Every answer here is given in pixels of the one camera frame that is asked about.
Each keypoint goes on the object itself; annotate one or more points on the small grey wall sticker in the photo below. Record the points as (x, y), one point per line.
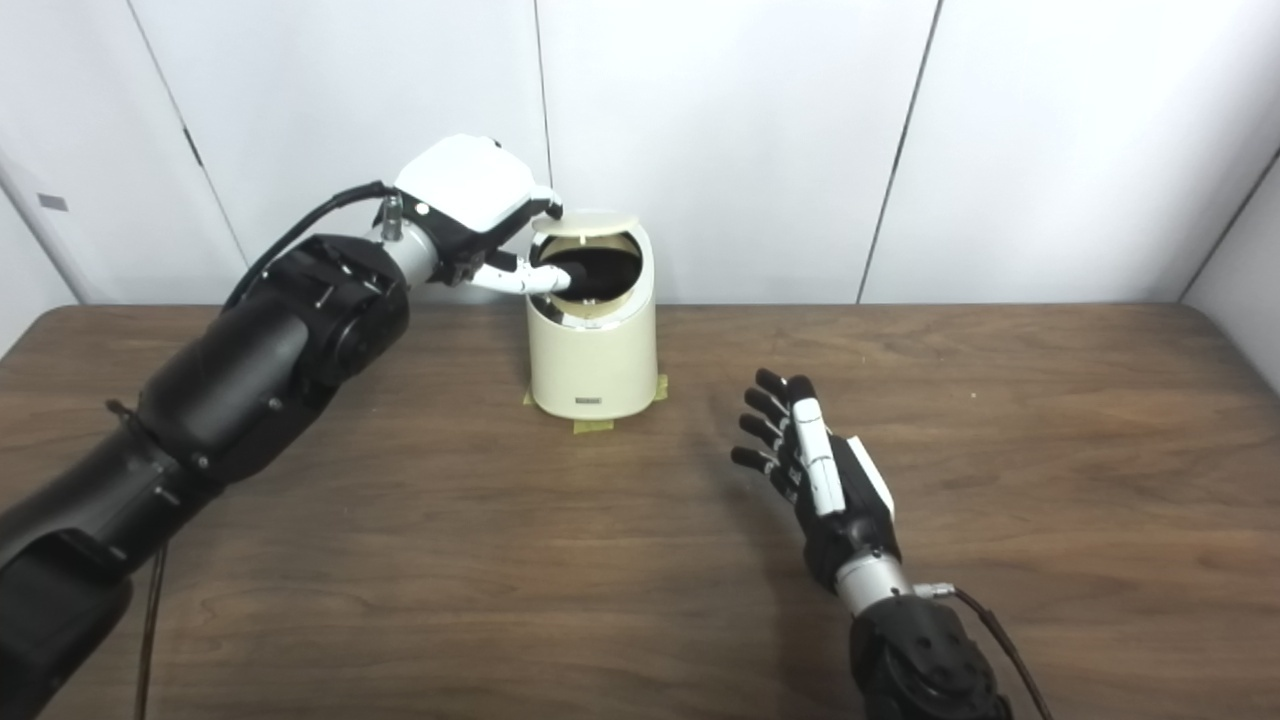
(52, 202)

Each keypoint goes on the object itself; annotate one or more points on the cream round bin lid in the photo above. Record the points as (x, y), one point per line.
(590, 221)

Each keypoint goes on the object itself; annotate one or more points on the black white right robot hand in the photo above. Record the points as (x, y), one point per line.
(835, 500)

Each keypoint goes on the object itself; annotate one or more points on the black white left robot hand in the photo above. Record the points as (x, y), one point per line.
(465, 195)

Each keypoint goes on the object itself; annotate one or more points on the cream-colored bin body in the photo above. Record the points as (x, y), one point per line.
(595, 360)

